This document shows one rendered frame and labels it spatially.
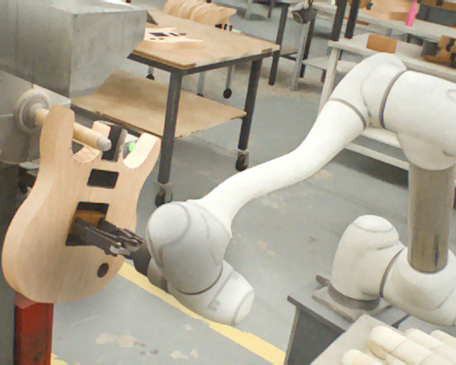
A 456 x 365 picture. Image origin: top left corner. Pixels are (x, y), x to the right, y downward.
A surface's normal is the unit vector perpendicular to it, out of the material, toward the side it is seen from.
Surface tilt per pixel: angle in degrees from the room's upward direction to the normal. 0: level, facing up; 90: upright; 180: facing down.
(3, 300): 90
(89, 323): 0
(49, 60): 90
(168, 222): 46
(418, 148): 124
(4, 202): 90
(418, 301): 115
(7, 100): 86
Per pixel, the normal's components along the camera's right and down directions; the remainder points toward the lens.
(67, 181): 0.80, 0.33
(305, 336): -0.68, 0.19
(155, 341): 0.15, -0.91
